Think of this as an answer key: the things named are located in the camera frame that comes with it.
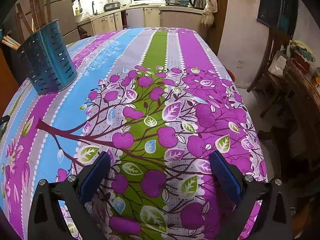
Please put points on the wooden chair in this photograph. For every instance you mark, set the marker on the wooden chair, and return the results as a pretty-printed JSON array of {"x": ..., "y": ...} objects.
[{"x": 270, "y": 72}]

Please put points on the silver rice cooker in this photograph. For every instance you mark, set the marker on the silver rice cooker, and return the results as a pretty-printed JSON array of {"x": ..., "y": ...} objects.
[{"x": 112, "y": 6}]

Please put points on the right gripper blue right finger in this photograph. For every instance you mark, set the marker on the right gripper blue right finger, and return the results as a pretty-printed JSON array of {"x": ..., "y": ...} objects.
[{"x": 274, "y": 216}]

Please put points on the dark wooden side table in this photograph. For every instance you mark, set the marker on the dark wooden side table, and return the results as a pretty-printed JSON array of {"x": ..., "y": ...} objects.
[{"x": 305, "y": 100}]

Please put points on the blue perforated utensil holder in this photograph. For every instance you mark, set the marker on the blue perforated utensil holder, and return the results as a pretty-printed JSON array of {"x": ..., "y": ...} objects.
[{"x": 46, "y": 60}]

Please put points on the floral striped tablecloth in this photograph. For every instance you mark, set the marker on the floral striped tablecloth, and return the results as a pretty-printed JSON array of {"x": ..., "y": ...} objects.
[{"x": 159, "y": 102}]

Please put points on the dark window with curtain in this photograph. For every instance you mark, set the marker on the dark window with curtain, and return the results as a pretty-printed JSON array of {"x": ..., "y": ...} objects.
[{"x": 279, "y": 13}]

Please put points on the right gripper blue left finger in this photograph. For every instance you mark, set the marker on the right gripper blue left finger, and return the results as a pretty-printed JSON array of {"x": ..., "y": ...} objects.
[{"x": 46, "y": 220}]

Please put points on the bronze three-door refrigerator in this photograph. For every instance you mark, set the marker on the bronze three-door refrigerator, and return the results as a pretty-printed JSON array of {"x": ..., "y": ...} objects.
[{"x": 60, "y": 9}]

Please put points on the steel electric kettle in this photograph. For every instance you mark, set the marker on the steel electric kettle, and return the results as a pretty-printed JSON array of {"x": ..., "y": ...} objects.
[{"x": 198, "y": 4}]

